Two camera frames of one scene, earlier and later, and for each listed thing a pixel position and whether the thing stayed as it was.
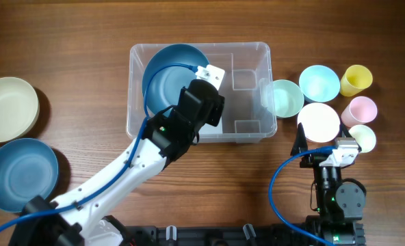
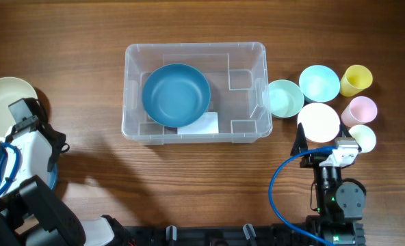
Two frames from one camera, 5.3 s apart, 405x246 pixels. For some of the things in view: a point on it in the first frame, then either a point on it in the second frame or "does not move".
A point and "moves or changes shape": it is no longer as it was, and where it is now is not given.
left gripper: (215, 115) to (62, 143)
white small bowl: (321, 121) does not move
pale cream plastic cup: (364, 137) does not move
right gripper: (302, 143) does not move
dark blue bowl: (165, 87) moves or changes shape
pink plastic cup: (360, 111) does not move
